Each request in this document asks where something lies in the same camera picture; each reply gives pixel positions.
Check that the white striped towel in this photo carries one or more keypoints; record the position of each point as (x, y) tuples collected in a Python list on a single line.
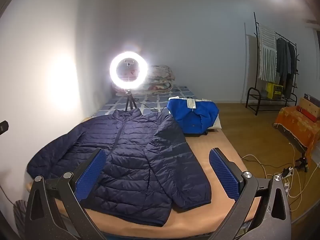
[(267, 55)]

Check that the yellow box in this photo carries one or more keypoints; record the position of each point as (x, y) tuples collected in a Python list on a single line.
[(274, 90)]

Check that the dark grey hanging coat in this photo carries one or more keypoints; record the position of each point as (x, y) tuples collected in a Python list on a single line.
[(282, 60)]

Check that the bed with checked sheet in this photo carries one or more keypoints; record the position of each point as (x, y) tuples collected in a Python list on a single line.
[(152, 99)]

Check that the red box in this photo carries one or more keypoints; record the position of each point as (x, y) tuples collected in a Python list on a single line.
[(308, 113)]

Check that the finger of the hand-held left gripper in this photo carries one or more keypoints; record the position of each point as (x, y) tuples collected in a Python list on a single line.
[(3, 127)]

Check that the black clothes rack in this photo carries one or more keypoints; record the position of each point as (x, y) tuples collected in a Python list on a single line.
[(255, 26)]

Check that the navy puffer jacket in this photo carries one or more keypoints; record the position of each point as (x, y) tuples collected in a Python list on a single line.
[(130, 155)]

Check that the striped cloth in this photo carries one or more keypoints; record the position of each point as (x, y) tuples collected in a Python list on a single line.
[(20, 217)]

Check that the black hanging coat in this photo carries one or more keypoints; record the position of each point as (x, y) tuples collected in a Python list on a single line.
[(291, 67)]

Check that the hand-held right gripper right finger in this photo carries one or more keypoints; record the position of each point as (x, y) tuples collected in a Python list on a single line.
[(225, 175)]

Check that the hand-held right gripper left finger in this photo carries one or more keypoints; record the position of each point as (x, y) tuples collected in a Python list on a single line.
[(92, 175)]

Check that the sofa with orange cover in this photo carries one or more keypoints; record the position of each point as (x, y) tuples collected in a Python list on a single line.
[(292, 122)]

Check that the small black floor tripod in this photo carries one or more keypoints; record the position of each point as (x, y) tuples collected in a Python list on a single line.
[(302, 163)]

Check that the folded floral quilt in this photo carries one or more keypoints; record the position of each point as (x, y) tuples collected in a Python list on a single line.
[(160, 80)]

